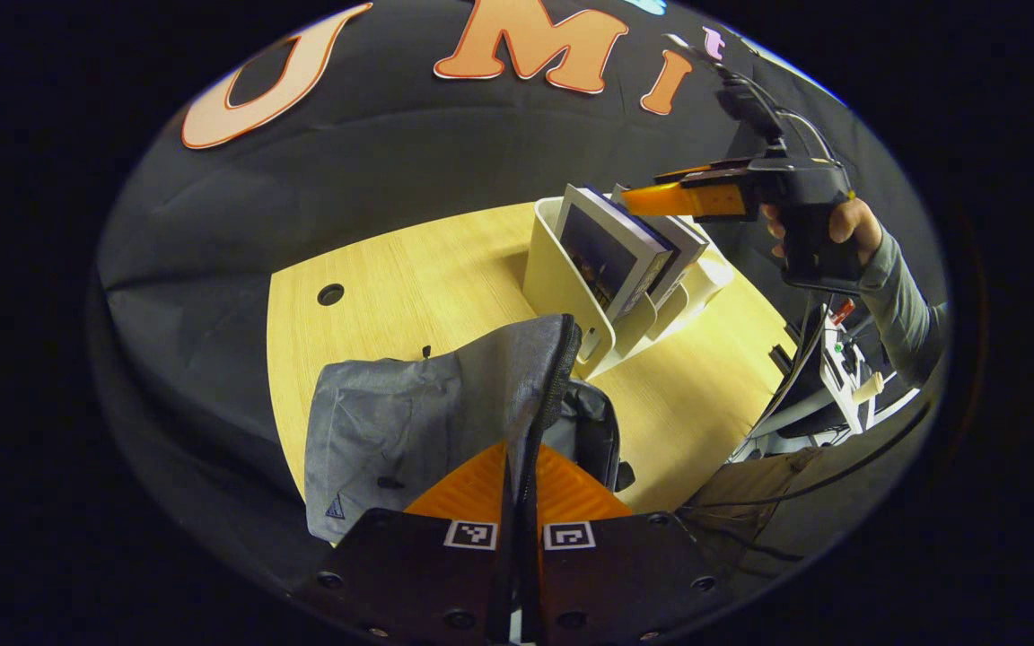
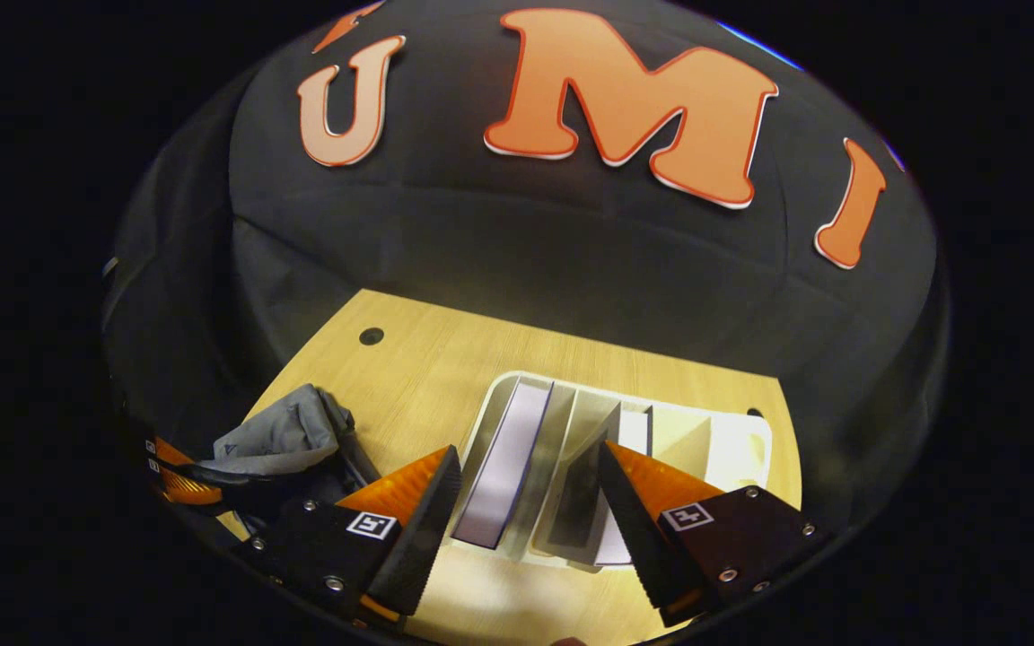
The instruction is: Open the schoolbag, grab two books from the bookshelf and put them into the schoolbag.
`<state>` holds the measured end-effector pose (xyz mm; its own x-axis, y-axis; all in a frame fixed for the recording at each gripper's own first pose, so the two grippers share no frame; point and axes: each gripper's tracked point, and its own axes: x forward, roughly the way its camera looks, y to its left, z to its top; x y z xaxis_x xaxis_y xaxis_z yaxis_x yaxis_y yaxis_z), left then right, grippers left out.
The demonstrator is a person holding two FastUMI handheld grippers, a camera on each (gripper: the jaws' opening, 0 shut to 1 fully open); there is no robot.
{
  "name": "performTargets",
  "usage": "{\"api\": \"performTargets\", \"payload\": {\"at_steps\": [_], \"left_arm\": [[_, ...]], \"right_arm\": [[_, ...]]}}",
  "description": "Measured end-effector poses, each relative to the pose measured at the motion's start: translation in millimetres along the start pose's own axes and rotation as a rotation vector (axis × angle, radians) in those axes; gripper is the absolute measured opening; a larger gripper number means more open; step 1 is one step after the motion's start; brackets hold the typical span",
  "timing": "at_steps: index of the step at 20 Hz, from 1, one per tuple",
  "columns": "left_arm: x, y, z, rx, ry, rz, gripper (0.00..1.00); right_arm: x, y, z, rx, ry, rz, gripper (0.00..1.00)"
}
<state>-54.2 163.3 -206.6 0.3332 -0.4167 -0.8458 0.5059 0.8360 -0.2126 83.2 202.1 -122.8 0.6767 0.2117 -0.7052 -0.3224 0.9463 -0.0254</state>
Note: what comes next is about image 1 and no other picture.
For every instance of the white bookshelf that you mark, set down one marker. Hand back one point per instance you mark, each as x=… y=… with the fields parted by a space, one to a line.
x=553 y=269

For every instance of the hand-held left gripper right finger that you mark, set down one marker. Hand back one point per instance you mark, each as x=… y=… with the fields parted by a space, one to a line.
x=616 y=574

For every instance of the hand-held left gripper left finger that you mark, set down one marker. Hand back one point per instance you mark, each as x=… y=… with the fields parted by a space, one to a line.
x=427 y=574

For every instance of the black panel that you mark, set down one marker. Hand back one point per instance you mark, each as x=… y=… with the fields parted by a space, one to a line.
x=800 y=395

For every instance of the blue cover book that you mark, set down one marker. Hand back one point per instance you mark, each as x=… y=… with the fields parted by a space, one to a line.
x=602 y=251

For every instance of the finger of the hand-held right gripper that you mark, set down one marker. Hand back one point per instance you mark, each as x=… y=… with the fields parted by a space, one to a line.
x=714 y=169
x=705 y=200

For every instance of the grey portrait cover book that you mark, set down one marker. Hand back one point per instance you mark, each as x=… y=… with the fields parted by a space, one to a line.
x=683 y=247

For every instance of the white power strip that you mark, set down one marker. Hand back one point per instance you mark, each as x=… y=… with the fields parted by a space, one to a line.
x=845 y=368

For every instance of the grey schoolbag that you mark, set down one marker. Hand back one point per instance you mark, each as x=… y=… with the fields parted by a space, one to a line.
x=391 y=422

